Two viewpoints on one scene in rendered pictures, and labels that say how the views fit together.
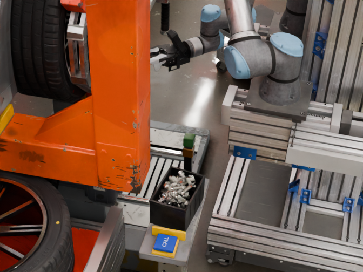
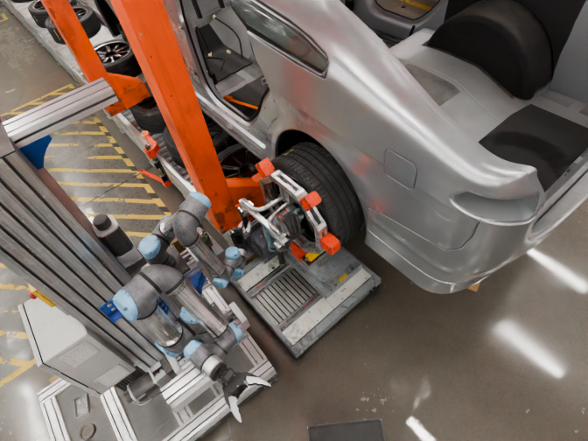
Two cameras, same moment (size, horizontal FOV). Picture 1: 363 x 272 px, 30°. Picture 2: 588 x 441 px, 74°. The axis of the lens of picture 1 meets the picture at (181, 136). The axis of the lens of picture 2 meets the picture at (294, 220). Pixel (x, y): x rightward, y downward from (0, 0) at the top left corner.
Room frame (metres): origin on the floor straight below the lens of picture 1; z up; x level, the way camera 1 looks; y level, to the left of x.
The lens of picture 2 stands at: (3.48, -0.67, 2.66)
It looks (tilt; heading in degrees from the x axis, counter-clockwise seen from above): 52 degrees down; 137
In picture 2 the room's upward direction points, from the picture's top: 10 degrees counter-clockwise
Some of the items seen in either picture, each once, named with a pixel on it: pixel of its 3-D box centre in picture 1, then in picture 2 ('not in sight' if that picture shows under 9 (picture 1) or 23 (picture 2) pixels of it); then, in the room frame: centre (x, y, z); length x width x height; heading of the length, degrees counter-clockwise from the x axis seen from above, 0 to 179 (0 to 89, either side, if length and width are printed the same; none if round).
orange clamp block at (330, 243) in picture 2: not in sight; (330, 243); (2.71, 0.29, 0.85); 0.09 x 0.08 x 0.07; 169
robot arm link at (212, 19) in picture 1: (214, 20); (232, 259); (2.36, -0.11, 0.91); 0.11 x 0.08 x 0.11; 108
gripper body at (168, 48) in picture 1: (175, 54); (242, 243); (2.27, 0.03, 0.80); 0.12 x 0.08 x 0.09; 124
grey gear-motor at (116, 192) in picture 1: (75, 181); (278, 237); (2.11, 0.44, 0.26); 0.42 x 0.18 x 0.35; 79
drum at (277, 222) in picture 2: not in sight; (283, 220); (2.39, 0.28, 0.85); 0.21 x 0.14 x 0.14; 79
